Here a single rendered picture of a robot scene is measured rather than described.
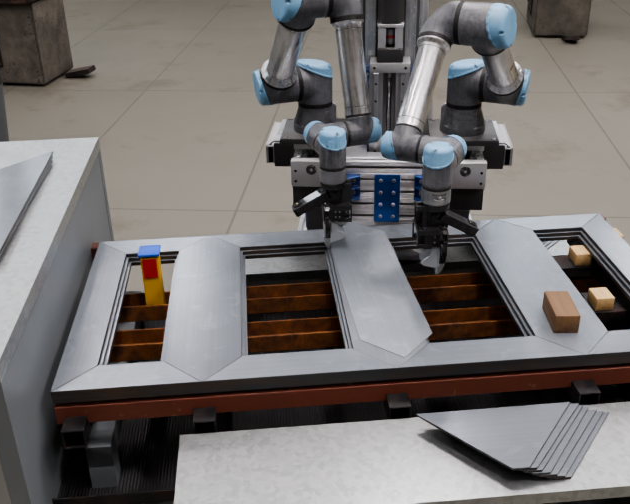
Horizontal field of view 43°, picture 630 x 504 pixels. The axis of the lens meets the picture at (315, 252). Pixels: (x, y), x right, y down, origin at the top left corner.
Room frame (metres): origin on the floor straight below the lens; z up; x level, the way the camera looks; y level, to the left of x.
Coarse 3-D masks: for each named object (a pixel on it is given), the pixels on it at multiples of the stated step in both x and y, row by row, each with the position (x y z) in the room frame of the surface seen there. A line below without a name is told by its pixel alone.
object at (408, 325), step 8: (368, 320) 1.71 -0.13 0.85; (376, 320) 1.70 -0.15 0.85; (384, 320) 1.70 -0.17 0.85; (392, 320) 1.70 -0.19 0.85; (400, 320) 1.70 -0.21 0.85; (408, 320) 1.70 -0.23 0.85; (416, 320) 1.70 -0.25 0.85; (424, 320) 1.70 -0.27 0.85; (360, 328) 1.67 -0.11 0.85; (368, 328) 1.67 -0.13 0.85; (376, 328) 1.67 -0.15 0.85; (384, 328) 1.67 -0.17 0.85; (392, 328) 1.67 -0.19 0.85; (400, 328) 1.67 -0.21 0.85; (408, 328) 1.67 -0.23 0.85; (416, 328) 1.66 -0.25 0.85; (424, 328) 1.66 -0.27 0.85; (360, 336) 1.63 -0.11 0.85; (368, 336) 1.63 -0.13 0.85; (376, 336) 1.63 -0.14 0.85; (384, 336) 1.63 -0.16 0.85
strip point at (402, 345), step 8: (392, 336) 1.63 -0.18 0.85; (400, 336) 1.63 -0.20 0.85; (408, 336) 1.63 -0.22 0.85; (416, 336) 1.63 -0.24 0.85; (424, 336) 1.63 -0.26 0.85; (376, 344) 1.60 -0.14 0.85; (384, 344) 1.60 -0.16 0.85; (392, 344) 1.60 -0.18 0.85; (400, 344) 1.60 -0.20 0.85; (408, 344) 1.60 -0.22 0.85; (416, 344) 1.59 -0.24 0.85; (392, 352) 1.56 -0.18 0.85; (400, 352) 1.56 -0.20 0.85; (408, 352) 1.56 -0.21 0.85
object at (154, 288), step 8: (160, 264) 2.06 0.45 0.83; (160, 272) 2.04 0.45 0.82; (144, 280) 2.02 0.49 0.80; (152, 280) 2.02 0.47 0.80; (160, 280) 2.02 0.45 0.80; (144, 288) 2.02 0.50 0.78; (152, 288) 2.02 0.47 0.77; (160, 288) 2.02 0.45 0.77; (152, 296) 2.02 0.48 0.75; (160, 296) 2.02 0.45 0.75; (152, 304) 2.02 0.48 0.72; (160, 304) 2.02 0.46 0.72
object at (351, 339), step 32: (128, 256) 2.10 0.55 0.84; (160, 256) 2.10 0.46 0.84; (256, 256) 2.11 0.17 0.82; (288, 256) 2.12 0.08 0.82; (480, 256) 2.07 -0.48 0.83; (352, 320) 1.71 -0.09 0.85; (384, 352) 1.57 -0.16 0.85; (416, 352) 1.56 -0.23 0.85; (192, 384) 1.47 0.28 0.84; (224, 384) 1.47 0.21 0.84; (256, 384) 1.48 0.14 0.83; (288, 384) 1.48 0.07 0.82; (320, 384) 1.49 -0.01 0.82
